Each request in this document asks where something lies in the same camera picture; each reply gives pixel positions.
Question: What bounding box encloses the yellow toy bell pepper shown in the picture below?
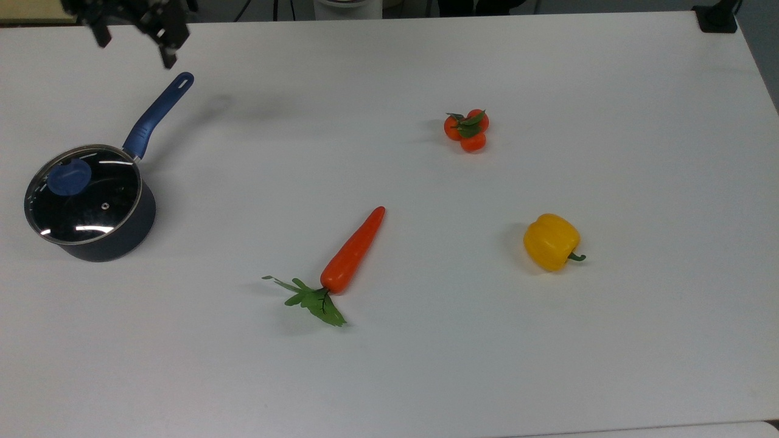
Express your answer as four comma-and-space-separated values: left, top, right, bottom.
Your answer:
523, 213, 587, 273

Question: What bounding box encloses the orange toy carrot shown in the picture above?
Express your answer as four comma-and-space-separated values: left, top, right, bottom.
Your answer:
262, 206, 386, 328

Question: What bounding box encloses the glass lid with blue knob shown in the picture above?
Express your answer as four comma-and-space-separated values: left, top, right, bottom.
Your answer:
24, 144, 143, 246

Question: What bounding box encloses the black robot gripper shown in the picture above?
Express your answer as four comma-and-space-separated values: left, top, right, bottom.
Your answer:
61, 0, 199, 69

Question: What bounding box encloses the black table clamp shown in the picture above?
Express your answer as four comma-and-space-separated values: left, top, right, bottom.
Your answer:
693, 0, 743, 33

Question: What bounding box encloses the yellow wooden side table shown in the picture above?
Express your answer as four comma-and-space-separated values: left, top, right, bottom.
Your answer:
0, 0, 77, 25

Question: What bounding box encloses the dark pot with blue handle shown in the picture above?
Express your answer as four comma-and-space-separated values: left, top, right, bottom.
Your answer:
24, 72, 195, 263

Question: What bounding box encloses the toy tomato cluster with leaves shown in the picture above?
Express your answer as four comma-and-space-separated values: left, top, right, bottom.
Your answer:
444, 109, 490, 154

